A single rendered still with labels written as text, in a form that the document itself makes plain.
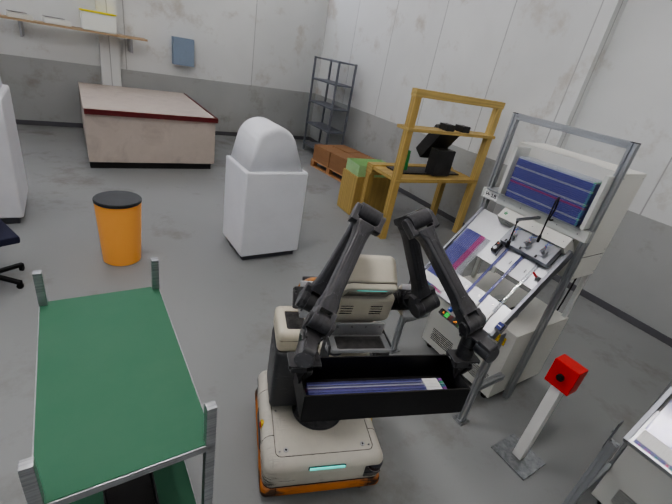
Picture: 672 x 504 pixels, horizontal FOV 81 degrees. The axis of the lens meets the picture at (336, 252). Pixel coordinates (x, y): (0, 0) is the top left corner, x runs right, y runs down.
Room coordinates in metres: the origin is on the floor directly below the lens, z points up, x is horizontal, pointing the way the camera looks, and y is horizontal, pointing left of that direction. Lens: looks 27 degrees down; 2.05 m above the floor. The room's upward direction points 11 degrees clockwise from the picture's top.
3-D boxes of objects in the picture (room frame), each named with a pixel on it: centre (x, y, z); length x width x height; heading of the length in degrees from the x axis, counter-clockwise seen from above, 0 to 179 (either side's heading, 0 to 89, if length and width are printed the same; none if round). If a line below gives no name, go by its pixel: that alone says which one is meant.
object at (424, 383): (1.02, -0.24, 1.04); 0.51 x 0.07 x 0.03; 107
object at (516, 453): (1.75, -1.38, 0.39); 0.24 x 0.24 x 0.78; 37
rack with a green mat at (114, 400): (1.00, 0.69, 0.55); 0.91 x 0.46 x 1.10; 37
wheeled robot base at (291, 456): (1.57, -0.07, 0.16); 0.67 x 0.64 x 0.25; 17
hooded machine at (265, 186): (3.87, 0.84, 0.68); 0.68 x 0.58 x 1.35; 127
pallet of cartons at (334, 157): (7.46, 0.17, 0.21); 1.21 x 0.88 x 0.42; 36
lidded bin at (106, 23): (7.08, 4.55, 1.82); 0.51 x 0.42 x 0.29; 126
